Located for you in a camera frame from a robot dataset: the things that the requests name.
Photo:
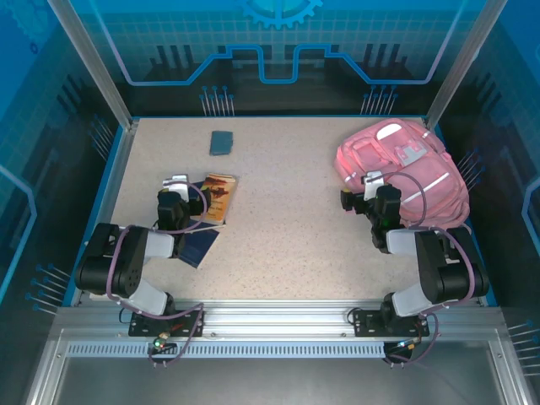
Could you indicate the brown cover book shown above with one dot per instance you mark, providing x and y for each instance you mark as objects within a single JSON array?
[{"x": 219, "y": 190}]

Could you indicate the dark blue book yellow label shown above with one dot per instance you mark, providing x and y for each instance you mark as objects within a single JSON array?
[{"x": 200, "y": 249}]

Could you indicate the pink backpack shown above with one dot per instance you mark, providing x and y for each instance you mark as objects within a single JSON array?
[{"x": 371, "y": 152}]

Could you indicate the grey blue pencil case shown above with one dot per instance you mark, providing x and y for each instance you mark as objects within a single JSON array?
[{"x": 221, "y": 143}]

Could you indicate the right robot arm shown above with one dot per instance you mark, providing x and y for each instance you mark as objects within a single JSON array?
[{"x": 443, "y": 270}]

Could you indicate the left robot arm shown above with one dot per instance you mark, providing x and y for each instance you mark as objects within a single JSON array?
[{"x": 101, "y": 261}]

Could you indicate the power connector green light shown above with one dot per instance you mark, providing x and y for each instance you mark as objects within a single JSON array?
[
  {"x": 407, "y": 345},
  {"x": 160, "y": 342}
]

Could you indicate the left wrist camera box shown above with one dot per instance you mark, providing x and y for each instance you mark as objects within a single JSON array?
[{"x": 179, "y": 187}]

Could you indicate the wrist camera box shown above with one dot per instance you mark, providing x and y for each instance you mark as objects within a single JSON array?
[
  {"x": 373, "y": 178},
  {"x": 179, "y": 187}
]

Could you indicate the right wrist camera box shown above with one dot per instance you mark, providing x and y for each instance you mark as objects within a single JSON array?
[{"x": 373, "y": 178}]

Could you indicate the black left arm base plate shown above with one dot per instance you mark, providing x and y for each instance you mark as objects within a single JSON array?
[{"x": 190, "y": 324}]

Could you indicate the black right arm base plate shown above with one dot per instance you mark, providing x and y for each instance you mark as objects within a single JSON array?
[{"x": 367, "y": 325}]

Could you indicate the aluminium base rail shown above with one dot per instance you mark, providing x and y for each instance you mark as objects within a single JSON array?
[{"x": 274, "y": 320}]

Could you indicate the aluminium right frame post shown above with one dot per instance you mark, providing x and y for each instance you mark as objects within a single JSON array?
[{"x": 463, "y": 63}]

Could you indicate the aluminium frame post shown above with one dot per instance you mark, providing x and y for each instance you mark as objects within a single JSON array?
[
  {"x": 96, "y": 63},
  {"x": 463, "y": 63}
]

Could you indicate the aluminium left frame post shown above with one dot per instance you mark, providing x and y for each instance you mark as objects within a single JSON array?
[{"x": 96, "y": 63}]

